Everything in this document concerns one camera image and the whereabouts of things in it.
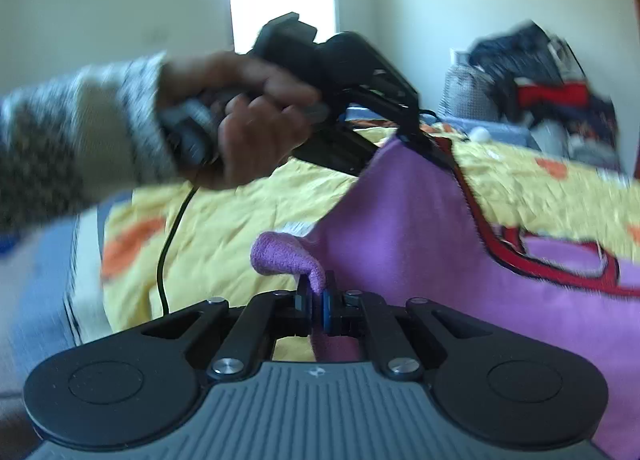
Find blue striped bed sheet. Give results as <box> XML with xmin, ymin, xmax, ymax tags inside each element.
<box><xmin>0</xmin><ymin>190</ymin><xmax>117</xmax><ymax>396</ymax></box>

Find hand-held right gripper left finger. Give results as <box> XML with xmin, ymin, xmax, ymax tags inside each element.
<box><xmin>141</xmin><ymin>285</ymin><xmax>315</xmax><ymax>382</ymax></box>

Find yellow printed blanket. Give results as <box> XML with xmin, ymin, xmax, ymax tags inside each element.
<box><xmin>100</xmin><ymin>120</ymin><xmax>640</xmax><ymax>361</ymax></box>

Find person's left hand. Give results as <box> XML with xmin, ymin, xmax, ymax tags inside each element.
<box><xmin>159</xmin><ymin>51</ymin><xmax>331</xmax><ymax>192</ymax></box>

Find purple sweater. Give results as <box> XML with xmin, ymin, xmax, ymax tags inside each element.
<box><xmin>250</xmin><ymin>135</ymin><xmax>640</xmax><ymax>460</ymax></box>

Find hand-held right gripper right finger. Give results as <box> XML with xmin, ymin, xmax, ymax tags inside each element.
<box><xmin>322</xmin><ymin>287</ymin><xmax>493</xmax><ymax>382</ymax></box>

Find black cable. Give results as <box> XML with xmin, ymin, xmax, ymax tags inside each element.
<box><xmin>156</xmin><ymin>182</ymin><xmax>202</xmax><ymax>316</ymax></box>

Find grey checkered pillow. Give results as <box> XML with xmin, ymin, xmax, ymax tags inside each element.
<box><xmin>439</xmin><ymin>62</ymin><xmax>502</xmax><ymax>123</ymax></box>

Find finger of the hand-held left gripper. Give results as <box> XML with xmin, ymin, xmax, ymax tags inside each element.
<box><xmin>345</xmin><ymin>45</ymin><xmax>453</xmax><ymax>170</ymax></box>
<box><xmin>291</xmin><ymin>121</ymin><xmax>382</xmax><ymax>178</ymax></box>

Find pile of dark clothes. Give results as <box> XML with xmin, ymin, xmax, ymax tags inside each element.
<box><xmin>465</xmin><ymin>20</ymin><xmax>623</xmax><ymax>172</ymax></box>

